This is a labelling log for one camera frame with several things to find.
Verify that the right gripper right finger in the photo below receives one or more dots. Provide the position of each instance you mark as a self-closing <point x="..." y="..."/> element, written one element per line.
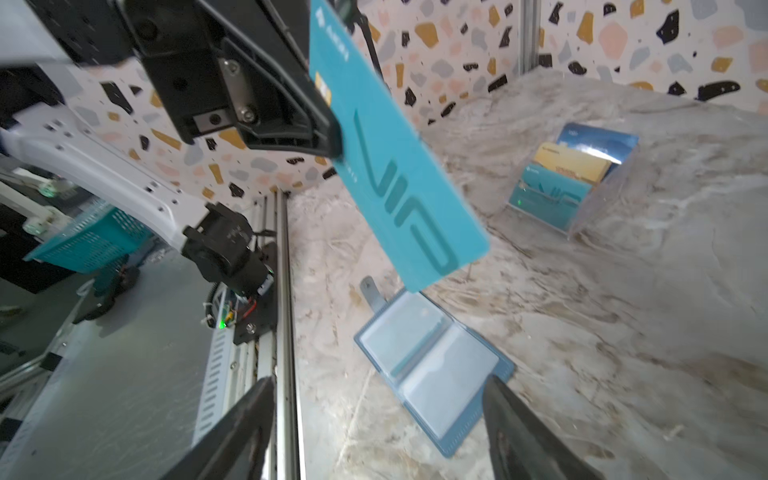
<point x="521" y="446"/>

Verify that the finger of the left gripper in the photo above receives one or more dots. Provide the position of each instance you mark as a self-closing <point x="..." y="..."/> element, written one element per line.
<point x="263" y="49"/>

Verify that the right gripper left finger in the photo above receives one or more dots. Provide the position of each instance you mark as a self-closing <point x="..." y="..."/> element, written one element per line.
<point x="237" y="445"/>

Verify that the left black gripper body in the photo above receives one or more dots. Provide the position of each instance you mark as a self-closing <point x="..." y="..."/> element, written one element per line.
<point x="179" y="44"/>

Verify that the blue leather card holder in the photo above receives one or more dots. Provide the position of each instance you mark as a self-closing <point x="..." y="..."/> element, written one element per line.
<point x="435" y="365"/>

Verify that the teal VIP credit card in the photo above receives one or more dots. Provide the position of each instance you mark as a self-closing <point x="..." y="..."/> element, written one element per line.
<point x="422" y="223"/>

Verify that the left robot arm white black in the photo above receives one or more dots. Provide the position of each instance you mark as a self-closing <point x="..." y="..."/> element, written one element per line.
<point x="39" y="41"/>

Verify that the clear box with cards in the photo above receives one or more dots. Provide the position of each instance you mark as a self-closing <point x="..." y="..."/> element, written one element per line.
<point x="565" y="183"/>

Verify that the teal plastic basket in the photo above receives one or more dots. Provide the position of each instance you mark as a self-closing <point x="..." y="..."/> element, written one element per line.
<point x="98" y="236"/>

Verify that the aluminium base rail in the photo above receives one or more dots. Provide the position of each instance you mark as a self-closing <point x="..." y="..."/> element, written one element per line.
<point x="238" y="360"/>

